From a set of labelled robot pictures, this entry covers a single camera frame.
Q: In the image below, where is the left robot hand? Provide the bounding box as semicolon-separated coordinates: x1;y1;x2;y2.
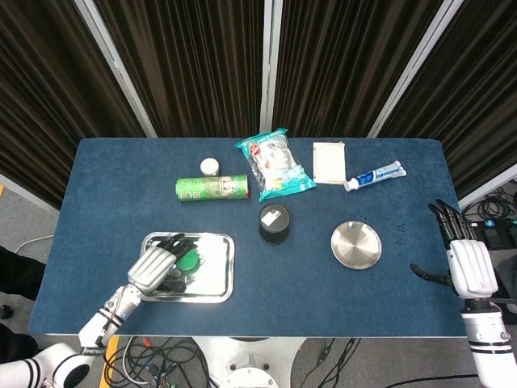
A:
127;233;199;295

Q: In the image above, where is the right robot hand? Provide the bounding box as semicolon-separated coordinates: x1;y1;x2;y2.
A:
410;198;499;300

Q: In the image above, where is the green ball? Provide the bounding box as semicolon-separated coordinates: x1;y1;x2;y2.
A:
176;248;203;271

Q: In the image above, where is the black mesh pen holder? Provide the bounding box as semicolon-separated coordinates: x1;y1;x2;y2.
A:
257;203;291;245

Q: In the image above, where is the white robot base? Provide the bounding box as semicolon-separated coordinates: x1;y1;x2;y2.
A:
189;337;308;388

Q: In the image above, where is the black power box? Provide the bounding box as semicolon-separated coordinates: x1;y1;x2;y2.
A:
472;224;517;259

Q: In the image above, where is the rectangular steel tray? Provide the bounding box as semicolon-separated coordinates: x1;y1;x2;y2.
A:
141;231;237;304

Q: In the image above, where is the blue table cloth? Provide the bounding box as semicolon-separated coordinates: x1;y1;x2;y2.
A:
30;137;472;339

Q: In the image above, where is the green chips can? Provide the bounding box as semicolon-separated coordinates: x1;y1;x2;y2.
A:
174;174;250;202

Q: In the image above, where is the round steel plate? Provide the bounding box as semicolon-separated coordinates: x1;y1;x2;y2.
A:
330;220;383;271

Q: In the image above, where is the person in black clothes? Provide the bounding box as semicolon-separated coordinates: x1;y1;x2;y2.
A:
0;245;48;365

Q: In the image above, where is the blue white toothpaste tube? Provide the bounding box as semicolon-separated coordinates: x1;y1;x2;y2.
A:
343;160;407;192

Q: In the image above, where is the teal snack bag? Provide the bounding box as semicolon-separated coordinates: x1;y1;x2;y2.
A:
235;128;317;204

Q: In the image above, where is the dark brown pleated curtain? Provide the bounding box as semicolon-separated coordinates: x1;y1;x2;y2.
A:
95;0;268;138
379;0;517;200
0;0;147;211
273;0;445;138

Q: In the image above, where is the flat white box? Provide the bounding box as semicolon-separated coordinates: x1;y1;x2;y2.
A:
312;141;347;186

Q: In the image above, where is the floor cable bundle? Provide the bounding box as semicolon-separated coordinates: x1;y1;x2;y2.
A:
103;337;215;388

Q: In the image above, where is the white floor cable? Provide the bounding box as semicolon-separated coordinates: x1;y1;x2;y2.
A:
18;234;56;254

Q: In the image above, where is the white partition post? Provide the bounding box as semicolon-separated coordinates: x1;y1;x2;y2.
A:
258;0;284;134
74;0;158;139
366;0;472;139

